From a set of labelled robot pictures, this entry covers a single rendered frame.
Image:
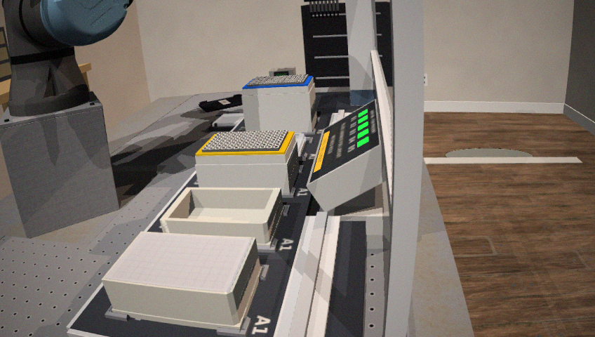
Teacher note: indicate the beige open rectangular reservoir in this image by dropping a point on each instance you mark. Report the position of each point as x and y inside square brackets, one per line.
[226, 211]

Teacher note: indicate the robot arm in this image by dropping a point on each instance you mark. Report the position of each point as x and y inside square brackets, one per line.
[41, 38]

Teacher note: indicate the grey tip rack with blue rim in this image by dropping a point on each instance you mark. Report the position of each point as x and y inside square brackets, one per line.
[280, 103]

